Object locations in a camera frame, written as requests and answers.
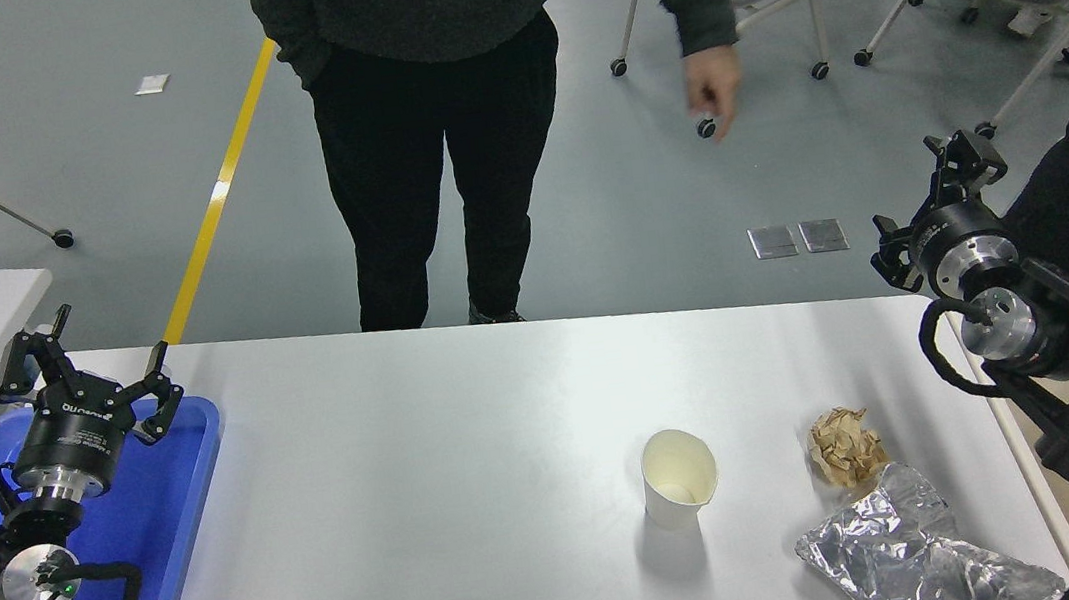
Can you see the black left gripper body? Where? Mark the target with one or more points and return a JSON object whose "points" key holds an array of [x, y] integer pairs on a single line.
{"points": [[72, 433]]}

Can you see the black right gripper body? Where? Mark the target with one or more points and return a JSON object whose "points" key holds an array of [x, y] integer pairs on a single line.
{"points": [[949, 228]]}

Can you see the tan paper ball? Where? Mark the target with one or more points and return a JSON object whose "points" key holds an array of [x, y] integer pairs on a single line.
{"points": [[849, 450]]}

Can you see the silver foil tray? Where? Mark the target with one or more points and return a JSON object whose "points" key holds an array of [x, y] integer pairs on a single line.
{"points": [[885, 552]]}

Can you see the white paper cup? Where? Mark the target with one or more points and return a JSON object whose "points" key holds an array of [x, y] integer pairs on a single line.
{"points": [[679, 507]]}

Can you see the person's left hand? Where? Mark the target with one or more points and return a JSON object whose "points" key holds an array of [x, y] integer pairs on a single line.
{"points": [[713, 83]]}

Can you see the metal floor outlet cover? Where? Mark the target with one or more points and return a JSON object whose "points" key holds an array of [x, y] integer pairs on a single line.
{"points": [[772, 242], [823, 235]]}

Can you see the yellow floor tape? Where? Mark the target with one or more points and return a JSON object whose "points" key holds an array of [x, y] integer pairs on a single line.
{"points": [[216, 200]]}

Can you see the white paper scrap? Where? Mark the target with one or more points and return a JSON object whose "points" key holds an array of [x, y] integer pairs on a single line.
{"points": [[153, 83]]}

